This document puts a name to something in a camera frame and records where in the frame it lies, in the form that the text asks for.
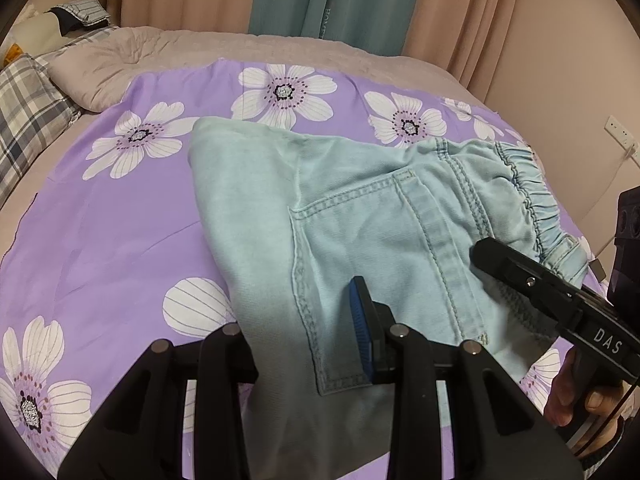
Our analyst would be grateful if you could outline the plaid pillow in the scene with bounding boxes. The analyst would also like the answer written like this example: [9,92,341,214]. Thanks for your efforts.
[0,52,83,206]

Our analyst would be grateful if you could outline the striped grey pillow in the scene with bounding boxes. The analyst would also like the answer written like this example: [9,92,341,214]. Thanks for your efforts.
[50,0,112,28]

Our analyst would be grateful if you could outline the purple floral bed sheet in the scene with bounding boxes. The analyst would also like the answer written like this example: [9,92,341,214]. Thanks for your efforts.
[0,58,608,480]

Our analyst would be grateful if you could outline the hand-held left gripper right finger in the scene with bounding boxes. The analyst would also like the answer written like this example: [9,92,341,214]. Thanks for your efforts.
[350,276,585,480]

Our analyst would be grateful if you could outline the beige pillow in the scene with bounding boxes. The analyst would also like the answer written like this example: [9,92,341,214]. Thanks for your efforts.
[50,27,171,113]

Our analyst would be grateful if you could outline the white wall socket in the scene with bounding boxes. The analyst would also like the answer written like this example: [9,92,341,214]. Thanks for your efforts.
[604,114,640,155]

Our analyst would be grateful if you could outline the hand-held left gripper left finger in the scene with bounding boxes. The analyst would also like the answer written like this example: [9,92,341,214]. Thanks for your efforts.
[57,322,258,480]

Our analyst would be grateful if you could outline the white plush toy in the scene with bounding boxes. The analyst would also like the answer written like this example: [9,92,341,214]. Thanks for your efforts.
[10,10,68,57]

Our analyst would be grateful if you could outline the person's right hand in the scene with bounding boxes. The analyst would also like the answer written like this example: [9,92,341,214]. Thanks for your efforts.
[544,352,621,428]

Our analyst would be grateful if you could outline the light blue denim pants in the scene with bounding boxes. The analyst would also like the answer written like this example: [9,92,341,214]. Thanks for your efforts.
[187,116,607,480]

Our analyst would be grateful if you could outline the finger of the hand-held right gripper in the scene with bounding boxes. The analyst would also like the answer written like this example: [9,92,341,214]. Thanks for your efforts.
[470,237,585,332]

